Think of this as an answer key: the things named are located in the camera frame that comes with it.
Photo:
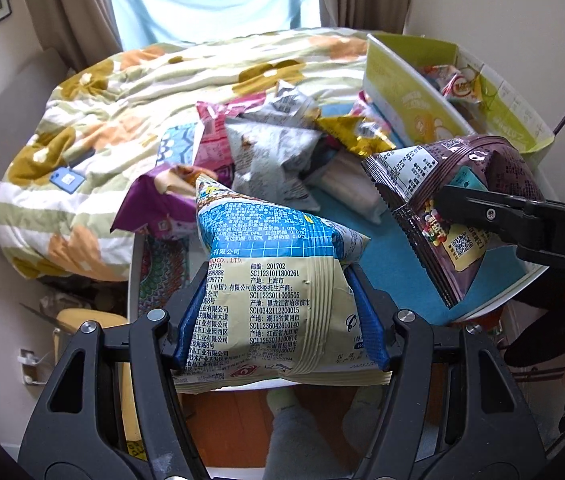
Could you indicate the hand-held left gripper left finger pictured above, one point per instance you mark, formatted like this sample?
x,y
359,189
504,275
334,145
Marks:
x,y
190,320

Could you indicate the blue card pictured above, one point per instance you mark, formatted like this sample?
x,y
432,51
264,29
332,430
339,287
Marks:
x,y
66,178

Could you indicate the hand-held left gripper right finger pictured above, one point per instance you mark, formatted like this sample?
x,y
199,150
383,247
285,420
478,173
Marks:
x,y
367,320

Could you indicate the light blue window cloth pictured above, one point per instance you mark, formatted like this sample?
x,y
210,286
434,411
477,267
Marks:
x,y
212,5

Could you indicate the person's left foot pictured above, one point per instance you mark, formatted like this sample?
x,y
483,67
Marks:
x,y
287,427

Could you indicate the gold snack packet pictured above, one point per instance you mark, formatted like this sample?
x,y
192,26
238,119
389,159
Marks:
x,y
357,135

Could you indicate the magenta and white snack packet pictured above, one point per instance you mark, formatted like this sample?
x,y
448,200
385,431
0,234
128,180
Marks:
x,y
155,202

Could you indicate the red and white snack packet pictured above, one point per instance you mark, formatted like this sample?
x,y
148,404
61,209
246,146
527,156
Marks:
x,y
457,85

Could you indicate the blue and cream snack packet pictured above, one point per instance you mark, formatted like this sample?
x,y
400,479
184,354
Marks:
x,y
272,300

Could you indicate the floral blanket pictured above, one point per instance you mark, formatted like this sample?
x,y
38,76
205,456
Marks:
x,y
137,95

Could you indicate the grey white snack packet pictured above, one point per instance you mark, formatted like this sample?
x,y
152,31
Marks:
x,y
290,105
267,160

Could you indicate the teal table mat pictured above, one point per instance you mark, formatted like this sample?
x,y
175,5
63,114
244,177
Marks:
x,y
342,227

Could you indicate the pink snack packet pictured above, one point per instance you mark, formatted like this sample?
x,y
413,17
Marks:
x,y
365,107
211,147

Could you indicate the dark purple snack packet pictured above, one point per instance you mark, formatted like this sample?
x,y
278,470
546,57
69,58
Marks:
x,y
492,160

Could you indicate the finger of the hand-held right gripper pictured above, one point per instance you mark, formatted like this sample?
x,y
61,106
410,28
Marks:
x,y
482,212

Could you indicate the yellow printed box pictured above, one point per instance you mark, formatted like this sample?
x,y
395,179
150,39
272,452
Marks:
x,y
132,450

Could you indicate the green cardboard box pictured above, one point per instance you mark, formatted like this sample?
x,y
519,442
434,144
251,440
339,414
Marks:
x,y
397,85

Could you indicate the white wall charger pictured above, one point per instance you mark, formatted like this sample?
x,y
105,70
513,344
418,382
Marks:
x,y
27,360

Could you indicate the plain white snack packet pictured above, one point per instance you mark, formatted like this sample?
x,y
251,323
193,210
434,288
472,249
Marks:
x,y
347,182

